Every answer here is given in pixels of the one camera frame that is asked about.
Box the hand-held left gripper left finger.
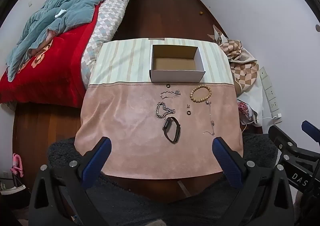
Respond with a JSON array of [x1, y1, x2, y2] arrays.
[[28, 136, 112, 226]]

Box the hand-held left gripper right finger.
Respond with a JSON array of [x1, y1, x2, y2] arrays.
[[212, 136, 295, 226]]

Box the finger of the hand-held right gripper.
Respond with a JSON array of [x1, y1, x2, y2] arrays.
[[301, 120, 320, 146], [268, 124, 304, 156]]

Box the thin silver necklace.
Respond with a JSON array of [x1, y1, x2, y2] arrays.
[[203, 100, 217, 137]]

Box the black smart band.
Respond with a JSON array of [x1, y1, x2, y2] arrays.
[[162, 117, 180, 144]]

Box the wooden bead bracelet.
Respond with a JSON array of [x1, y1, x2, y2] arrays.
[[190, 85, 212, 103]]

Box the thick silver chain bracelet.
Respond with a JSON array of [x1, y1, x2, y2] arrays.
[[155, 102, 176, 119]]

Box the thin silver chain bracelet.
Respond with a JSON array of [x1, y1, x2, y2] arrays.
[[159, 89, 181, 99]]

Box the white cardboard box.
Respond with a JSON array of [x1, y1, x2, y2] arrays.
[[149, 44, 206, 83]]

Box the white power strip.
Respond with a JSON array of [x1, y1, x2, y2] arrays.
[[259, 67, 282, 124]]

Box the red patterned bag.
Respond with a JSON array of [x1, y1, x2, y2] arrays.
[[237, 102, 253, 123]]

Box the pink plastic item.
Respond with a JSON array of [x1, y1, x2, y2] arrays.
[[10, 153, 23, 178]]

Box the brown checkered cloth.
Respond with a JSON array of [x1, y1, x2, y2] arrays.
[[219, 40, 259, 93]]

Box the bed with red blanket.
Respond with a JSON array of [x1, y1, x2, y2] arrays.
[[0, 0, 137, 109]]

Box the cardboard scraps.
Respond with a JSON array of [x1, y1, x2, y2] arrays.
[[207, 25, 229, 43]]

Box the checkered bed sheet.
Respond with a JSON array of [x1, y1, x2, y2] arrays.
[[81, 0, 142, 86]]

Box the blue-grey quilt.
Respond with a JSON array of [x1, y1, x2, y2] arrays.
[[5, 0, 142, 82]]

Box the white cable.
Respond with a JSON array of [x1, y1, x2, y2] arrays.
[[241, 116, 275, 131]]

